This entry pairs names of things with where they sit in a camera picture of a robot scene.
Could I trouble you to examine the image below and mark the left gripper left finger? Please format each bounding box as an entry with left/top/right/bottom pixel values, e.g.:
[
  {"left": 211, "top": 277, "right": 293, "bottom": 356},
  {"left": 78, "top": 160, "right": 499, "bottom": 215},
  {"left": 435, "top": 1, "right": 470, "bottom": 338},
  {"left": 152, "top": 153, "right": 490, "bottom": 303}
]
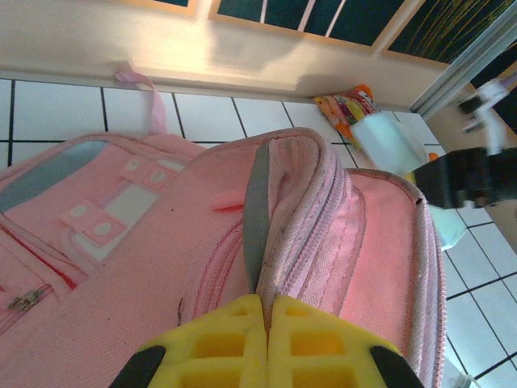
[{"left": 108, "top": 293, "right": 268, "bottom": 388}]

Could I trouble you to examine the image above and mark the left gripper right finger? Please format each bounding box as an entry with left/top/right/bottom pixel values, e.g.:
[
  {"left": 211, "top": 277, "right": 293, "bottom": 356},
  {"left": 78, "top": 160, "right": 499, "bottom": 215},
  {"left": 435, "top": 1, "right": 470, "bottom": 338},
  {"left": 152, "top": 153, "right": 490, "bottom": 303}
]
[{"left": 268, "top": 294, "right": 425, "bottom": 388}]

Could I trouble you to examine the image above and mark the orange snack packet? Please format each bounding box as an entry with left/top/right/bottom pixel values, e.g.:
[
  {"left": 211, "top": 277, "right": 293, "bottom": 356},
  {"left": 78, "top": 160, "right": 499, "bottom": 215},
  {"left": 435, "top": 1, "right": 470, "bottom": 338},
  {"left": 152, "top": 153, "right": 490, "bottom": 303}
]
[{"left": 313, "top": 83, "right": 381, "bottom": 142}]

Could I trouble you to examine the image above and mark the pale blue pencil case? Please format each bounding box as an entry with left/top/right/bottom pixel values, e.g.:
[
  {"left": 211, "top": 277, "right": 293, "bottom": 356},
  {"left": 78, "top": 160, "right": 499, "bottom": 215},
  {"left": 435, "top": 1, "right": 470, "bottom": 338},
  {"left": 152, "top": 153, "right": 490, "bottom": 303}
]
[{"left": 349, "top": 111, "right": 466, "bottom": 252}]

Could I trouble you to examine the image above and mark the aluminium frame post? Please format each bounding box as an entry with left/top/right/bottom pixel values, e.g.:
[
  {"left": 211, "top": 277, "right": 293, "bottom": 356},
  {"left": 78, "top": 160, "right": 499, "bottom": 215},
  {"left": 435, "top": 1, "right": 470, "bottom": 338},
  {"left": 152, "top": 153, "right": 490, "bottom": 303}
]
[{"left": 410, "top": 0, "right": 517, "bottom": 119}]

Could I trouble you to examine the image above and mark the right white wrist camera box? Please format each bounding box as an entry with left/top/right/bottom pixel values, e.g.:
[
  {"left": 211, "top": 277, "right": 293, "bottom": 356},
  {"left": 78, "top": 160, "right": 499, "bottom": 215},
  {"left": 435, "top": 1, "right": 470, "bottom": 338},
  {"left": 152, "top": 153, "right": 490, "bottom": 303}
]
[{"left": 458, "top": 76, "right": 511, "bottom": 157}]

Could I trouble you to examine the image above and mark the pink backpack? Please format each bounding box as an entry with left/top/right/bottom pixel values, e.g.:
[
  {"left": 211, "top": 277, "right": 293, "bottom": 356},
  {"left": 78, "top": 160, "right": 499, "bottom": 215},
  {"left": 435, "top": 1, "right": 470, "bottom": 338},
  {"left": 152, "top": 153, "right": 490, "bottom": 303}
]
[{"left": 0, "top": 70, "right": 448, "bottom": 388}]

